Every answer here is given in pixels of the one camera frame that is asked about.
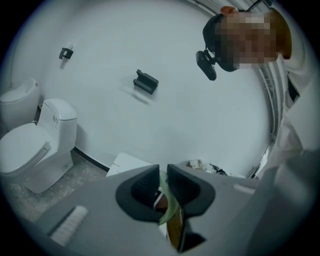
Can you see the black head camera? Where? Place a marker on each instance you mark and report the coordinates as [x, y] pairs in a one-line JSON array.
[[206, 65]]

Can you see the white egg-shaped toilet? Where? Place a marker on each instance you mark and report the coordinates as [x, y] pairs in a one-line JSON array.
[[20, 105]]

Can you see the pale green scrub brush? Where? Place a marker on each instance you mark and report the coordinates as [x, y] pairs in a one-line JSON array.
[[172, 210]]

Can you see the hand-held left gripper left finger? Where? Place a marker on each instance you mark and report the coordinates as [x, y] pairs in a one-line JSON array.
[[100, 200]]

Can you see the white one-piece tank toilet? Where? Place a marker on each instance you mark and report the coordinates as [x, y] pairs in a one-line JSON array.
[[32, 150]]

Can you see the person's head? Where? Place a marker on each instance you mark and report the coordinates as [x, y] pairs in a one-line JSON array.
[[250, 37]]

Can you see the black wall paper holder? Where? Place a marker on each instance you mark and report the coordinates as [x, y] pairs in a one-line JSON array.
[[146, 82], [65, 53]]

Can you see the person's white jacket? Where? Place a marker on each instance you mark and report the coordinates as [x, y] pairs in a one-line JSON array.
[[300, 112]]

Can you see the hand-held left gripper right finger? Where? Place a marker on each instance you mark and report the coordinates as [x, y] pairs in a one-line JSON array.
[[220, 200]]

